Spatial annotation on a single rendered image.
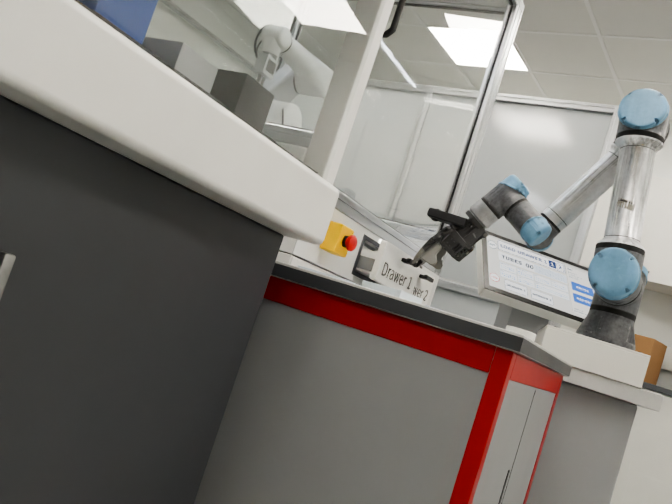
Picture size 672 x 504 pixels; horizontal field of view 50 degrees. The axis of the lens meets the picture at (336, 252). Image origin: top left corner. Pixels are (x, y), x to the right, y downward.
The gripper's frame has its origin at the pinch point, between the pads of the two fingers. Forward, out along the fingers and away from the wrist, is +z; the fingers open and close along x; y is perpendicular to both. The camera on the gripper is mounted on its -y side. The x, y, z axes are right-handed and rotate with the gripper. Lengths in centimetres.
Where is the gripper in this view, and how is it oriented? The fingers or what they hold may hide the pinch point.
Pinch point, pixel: (416, 260)
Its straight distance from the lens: 203.4
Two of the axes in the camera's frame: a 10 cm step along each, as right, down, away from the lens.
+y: 5.2, 7.4, -4.2
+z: -7.4, 6.4, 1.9
